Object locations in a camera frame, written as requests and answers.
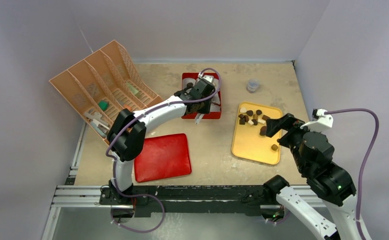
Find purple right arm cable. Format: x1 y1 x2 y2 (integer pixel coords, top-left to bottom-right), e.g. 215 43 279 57
324 107 380 240

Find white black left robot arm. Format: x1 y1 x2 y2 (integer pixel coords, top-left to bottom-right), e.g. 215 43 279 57
105 76 221 205

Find green block in organizer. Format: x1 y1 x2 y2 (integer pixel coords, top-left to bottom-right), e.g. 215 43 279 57
98 100 110 112

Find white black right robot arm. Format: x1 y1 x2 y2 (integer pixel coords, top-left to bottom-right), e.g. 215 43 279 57
263 109 371 240

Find red chocolate box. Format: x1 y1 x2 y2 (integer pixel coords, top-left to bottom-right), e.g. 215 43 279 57
181 72 222 120

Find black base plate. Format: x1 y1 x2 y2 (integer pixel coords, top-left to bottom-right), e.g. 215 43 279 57
99 185 282 218

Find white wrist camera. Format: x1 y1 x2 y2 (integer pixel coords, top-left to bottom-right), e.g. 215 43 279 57
197 75 215 85
300 108 334 133

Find yellow plastic tray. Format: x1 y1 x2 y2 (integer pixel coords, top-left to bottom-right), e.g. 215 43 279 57
231 101 283 165

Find orange block in organizer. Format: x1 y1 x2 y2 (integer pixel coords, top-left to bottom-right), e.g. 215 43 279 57
123 105 132 111

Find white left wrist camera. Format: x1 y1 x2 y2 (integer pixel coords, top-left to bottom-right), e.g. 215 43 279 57
197 75 215 85

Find brown block chocolate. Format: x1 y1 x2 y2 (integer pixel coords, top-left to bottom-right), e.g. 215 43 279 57
262 115 270 121

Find light green eraser box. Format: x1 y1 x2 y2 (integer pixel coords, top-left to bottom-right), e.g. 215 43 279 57
125 82 140 98

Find red box lid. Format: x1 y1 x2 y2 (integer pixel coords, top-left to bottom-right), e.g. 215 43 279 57
134 133 192 183

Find peach plastic file organizer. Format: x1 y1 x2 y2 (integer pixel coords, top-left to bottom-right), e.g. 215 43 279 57
49 40 163 130

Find small clear plastic cup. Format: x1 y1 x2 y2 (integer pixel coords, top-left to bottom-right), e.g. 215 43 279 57
246 78 260 93

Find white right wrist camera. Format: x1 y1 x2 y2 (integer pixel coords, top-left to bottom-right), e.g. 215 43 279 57
300 108 334 133

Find white bar chocolate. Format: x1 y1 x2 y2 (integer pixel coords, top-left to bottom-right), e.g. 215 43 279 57
257 119 266 125

